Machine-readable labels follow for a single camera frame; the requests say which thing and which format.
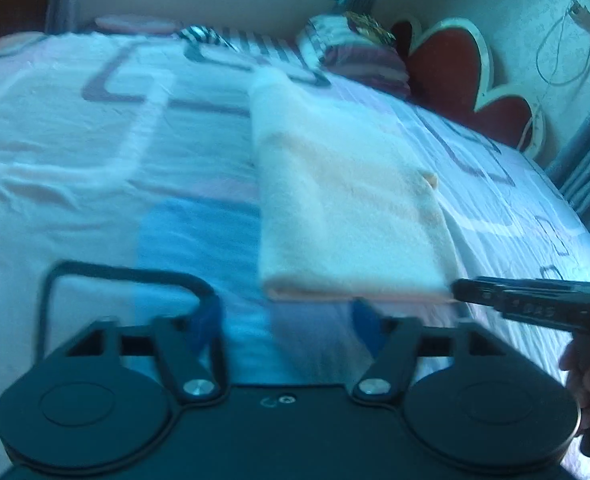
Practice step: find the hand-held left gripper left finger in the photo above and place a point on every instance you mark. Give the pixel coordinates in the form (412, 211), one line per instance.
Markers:
(206, 322)

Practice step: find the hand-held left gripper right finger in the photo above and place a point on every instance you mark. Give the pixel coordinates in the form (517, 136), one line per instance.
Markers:
(367, 322)

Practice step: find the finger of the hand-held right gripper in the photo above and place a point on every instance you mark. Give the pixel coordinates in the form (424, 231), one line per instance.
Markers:
(475, 292)

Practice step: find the cream knitted sweater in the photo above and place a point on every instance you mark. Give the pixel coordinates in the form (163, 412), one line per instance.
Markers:
(345, 190)

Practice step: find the patterned pink bed sheet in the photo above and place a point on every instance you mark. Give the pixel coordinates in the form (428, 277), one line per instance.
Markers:
(100, 170)

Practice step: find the red scalloped headboard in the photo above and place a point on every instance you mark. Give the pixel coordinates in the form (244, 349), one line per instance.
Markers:
(455, 67)

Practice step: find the folded striped blankets stack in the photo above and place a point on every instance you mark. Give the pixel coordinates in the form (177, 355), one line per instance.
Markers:
(350, 52)

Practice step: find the black and white striped cloth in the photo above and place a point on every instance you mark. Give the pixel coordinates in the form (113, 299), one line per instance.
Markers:
(205, 36)

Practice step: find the dark patterned cushion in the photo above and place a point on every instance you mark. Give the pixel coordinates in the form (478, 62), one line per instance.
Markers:
(370, 22)

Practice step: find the pink pillow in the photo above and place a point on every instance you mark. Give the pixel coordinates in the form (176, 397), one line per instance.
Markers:
(135, 23)

